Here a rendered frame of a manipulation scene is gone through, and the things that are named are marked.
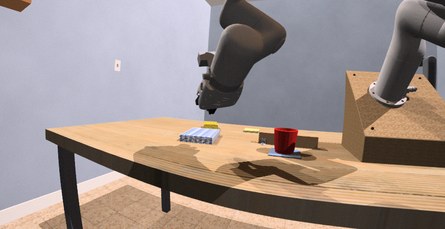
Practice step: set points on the red cup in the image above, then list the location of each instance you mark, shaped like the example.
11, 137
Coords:
285, 140

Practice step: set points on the yellow sticky-note pad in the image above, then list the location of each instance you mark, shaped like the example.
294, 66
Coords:
251, 130

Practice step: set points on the yellow sponge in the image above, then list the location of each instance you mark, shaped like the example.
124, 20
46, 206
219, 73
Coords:
210, 125

